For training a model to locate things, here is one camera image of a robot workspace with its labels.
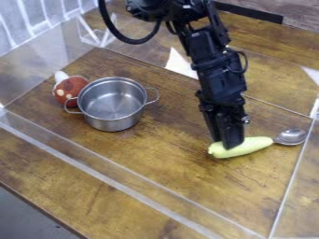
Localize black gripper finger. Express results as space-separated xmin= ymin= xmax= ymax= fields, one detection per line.
xmin=199 ymin=105 xmax=220 ymax=142
xmin=216 ymin=106 xmax=247 ymax=149

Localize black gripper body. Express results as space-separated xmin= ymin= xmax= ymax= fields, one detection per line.
xmin=196 ymin=90 xmax=251 ymax=125

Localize green handled metal spoon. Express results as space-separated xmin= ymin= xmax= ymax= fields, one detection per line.
xmin=208 ymin=129 xmax=307 ymax=159

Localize small steel pot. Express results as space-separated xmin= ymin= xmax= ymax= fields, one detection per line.
xmin=64 ymin=77 xmax=160 ymax=132

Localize red toy mushroom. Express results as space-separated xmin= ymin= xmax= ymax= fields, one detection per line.
xmin=52 ymin=71 xmax=88 ymax=107

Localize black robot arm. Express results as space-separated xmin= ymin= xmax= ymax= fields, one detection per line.
xmin=124 ymin=0 xmax=248 ymax=149

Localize black bar on table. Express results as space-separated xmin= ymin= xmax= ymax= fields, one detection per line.
xmin=216 ymin=1 xmax=284 ymax=24

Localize clear acrylic enclosure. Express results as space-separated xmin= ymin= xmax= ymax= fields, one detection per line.
xmin=0 ymin=0 xmax=319 ymax=239

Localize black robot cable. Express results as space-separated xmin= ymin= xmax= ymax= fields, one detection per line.
xmin=97 ymin=0 xmax=164 ymax=46

